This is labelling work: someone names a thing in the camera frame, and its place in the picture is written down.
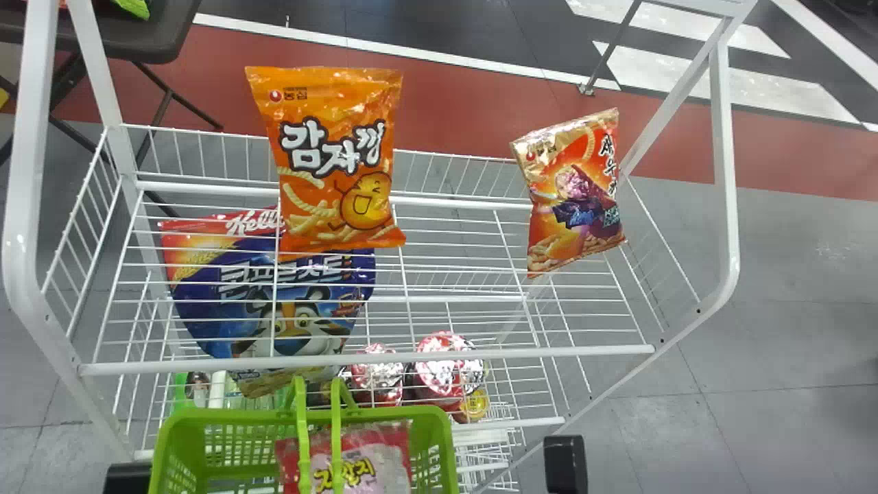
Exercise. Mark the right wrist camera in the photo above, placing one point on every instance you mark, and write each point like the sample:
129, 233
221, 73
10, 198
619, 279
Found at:
565, 466

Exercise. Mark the orange snack packet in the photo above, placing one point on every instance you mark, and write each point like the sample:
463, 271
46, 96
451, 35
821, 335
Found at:
329, 137

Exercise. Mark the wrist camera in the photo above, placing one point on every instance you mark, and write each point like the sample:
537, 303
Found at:
565, 466
127, 479

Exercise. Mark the red and gold snack packet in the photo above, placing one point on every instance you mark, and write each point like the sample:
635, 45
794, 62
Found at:
573, 199

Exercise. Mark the green basket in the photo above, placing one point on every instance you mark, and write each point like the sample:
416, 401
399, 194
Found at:
206, 439

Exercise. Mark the blue cereal bag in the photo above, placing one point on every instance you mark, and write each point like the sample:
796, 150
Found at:
260, 302

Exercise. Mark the tan snack packet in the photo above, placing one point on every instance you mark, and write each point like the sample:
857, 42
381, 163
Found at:
274, 381

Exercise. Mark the yellow can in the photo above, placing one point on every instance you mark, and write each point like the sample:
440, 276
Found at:
475, 405

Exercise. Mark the red noodle cup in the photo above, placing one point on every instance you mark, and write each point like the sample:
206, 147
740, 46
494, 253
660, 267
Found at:
446, 370
376, 376

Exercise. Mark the dark side table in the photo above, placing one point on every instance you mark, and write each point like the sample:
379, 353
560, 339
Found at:
137, 38

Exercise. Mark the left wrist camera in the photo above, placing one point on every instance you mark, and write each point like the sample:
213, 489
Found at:
127, 479

